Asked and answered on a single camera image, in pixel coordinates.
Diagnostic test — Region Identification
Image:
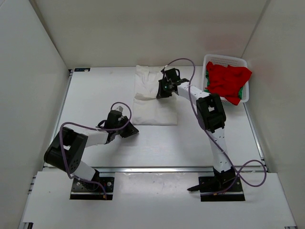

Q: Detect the red t shirt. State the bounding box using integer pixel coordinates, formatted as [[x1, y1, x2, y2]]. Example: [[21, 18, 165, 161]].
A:
[[205, 62, 252, 105]]

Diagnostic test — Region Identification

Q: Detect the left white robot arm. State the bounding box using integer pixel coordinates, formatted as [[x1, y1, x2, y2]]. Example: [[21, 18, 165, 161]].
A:
[[44, 108, 139, 191]]

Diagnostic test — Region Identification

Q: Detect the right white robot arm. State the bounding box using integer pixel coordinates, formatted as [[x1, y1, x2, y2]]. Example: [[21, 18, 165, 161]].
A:
[[156, 68, 235, 191]]

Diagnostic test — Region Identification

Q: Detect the dark blue label sticker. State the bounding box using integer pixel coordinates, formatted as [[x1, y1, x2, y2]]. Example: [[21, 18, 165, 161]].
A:
[[74, 68, 91, 72]]

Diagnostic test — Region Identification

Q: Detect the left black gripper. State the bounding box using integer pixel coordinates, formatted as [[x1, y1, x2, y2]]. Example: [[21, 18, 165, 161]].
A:
[[114, 115, 139, 138]]

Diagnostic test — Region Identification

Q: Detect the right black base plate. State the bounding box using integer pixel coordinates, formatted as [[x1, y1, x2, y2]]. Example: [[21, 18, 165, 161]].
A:
[[187, 177, 245, 202]]

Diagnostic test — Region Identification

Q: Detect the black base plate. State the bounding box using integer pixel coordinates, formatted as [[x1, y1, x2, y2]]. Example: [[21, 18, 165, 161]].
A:
[[187, 177, 245, 202], [70, 177, 115, 200]]

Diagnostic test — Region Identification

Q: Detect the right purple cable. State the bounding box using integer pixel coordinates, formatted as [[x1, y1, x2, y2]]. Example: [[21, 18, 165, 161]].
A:
[[164, 58, 267, 188]]

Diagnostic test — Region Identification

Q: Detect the aluminium rail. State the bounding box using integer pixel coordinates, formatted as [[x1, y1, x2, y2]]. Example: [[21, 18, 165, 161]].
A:
[[42, 166, 265, 173]]

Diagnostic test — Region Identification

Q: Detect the green t shirt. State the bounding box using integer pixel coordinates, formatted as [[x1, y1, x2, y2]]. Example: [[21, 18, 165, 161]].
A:
[[204, 71, 243, 99]]

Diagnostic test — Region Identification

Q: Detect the white plastic basket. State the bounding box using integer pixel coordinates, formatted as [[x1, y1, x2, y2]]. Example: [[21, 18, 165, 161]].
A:
[[200, 54, 249, 103]]

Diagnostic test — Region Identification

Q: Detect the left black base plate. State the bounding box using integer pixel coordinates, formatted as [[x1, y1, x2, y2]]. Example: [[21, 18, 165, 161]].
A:
[[70, 177, 115, 200]]

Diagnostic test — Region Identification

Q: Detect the white t shirt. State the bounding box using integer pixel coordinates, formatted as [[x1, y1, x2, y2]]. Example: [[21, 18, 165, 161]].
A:
[[132, 65, 177, 125]]

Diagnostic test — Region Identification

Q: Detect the purple cable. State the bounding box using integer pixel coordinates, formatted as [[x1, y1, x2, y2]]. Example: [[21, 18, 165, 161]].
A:
[[59, 102, 133, 200], [164, 58, 267, 188]]

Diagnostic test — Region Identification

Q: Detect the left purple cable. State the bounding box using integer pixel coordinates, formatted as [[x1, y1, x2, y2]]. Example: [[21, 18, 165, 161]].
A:
[[59, 102, 133, 200]]

